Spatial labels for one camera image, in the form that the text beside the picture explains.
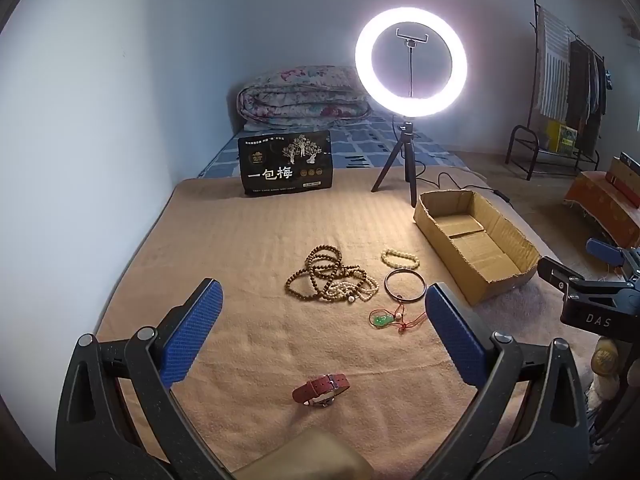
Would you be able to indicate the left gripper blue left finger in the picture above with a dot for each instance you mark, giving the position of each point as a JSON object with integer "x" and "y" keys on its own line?
{"x": 118, "y": 418}

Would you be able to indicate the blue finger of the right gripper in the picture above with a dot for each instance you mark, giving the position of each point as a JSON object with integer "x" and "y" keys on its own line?
{"x": 558, "y": 275}
{"x": 609, "y": 254}

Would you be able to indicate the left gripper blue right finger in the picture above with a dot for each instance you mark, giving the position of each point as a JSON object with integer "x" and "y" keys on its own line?
{"x": 527, "y": 419}

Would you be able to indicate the dark metal bangle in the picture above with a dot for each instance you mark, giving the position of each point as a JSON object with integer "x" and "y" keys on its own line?
{"x": 405, "y": 285}

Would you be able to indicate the red leather strap watch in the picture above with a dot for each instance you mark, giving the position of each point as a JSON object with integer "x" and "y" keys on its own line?
{"x": 321, "y": 391}

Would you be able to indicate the orange cloth covered stool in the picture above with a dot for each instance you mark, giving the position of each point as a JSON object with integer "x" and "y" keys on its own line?
{"x": 606, "y": 205}

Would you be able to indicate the cardboard box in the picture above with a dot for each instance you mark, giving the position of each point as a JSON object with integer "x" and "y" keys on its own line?
{"x": 482, "y": 249}

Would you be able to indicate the red book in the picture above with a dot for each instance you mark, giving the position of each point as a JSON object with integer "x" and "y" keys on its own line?
{"x": 624, "y": 179}

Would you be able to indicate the black clothes rack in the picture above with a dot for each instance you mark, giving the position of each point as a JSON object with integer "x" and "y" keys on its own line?
{"x": 568, "y": 100}

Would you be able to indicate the yellow box on rack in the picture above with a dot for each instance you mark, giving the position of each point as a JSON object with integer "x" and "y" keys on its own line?
{"x": 561, "y": 139}

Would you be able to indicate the blue patterned bed sheet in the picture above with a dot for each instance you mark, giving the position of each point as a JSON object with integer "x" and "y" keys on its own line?
{"x": 365, "y": 144}

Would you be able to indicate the black tripod stand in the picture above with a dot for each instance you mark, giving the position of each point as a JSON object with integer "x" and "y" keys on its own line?
{"x": 403, "y": 148}

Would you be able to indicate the striped hanging cloth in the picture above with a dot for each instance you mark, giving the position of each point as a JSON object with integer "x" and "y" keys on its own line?
{"x": 553, "y": 72}

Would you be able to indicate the black snack bag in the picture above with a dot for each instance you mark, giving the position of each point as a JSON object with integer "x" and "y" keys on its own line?
{"x": 284, "y": 163}

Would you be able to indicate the folded floral quilt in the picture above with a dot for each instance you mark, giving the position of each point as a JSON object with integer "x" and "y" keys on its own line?
{"x": 294, "y": 96}

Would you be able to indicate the white ring light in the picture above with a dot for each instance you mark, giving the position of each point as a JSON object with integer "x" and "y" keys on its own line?
{"x": 410, "y": 106}

